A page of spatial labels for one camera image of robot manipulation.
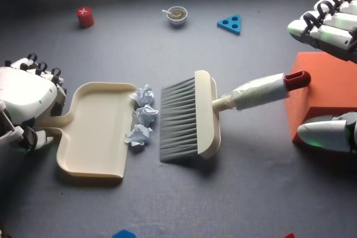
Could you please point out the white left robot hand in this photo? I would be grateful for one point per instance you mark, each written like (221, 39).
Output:
(25, 96)

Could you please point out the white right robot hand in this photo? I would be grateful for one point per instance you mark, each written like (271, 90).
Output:
(332, 29)

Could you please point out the cream plastic dustpan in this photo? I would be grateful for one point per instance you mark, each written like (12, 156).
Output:
(94, 137)

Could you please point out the large orange foam block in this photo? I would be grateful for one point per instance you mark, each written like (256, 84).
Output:
(320, 90)

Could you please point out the red cylinder with white cross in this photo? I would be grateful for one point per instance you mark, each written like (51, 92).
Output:
(85, 19)

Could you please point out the blue triangle block with holes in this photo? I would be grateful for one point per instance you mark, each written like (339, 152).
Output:
(230, 24)

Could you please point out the crumpled white paper ball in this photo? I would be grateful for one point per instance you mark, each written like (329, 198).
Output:
(146, 114)
(138, 136)
(143, 96)

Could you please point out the small white cup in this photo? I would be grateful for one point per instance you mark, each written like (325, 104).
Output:
(178, 20)

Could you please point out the small white spoon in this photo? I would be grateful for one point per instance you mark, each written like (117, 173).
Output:
(167, 12)

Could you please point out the blue hexagonal block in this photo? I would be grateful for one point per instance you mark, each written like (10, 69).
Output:
(124, 234)

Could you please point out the small red block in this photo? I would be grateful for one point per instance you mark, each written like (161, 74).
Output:
(289, 235)

